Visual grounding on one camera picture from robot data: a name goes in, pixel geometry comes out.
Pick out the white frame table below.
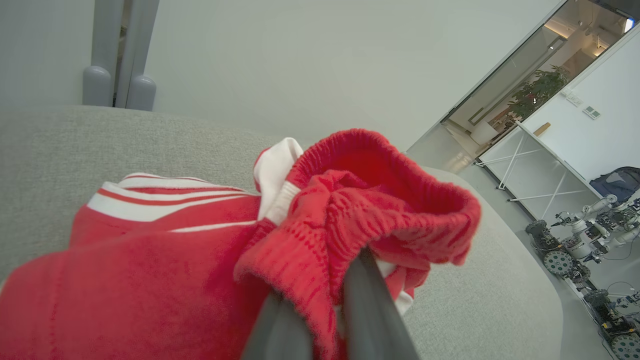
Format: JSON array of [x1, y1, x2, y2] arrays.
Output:
[[474, 121, 604, 222]]

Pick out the green potted plant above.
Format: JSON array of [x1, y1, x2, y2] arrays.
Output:
[[507, 65, 572, 122]]

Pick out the red knit shorts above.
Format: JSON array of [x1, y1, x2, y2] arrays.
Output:
[[233, 128, 482, 360]]

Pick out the dark blue bag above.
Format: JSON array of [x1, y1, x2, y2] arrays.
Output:
[[589, 166, 640, 204]]

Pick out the white armed wheeled robot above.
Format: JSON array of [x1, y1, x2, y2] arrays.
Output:
[[524, 194, 640, 283]]

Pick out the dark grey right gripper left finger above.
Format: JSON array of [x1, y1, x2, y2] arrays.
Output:
[[240, 292, 317, 360]]

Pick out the red white striped jersey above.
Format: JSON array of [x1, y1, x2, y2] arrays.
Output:
[[0, 137, 306, 360]]

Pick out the grey fabric sofa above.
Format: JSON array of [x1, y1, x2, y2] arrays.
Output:
[[0, 104, 565, 360]]

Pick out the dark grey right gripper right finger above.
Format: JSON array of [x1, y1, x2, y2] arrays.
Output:
[[341, 246, 421, 360]]

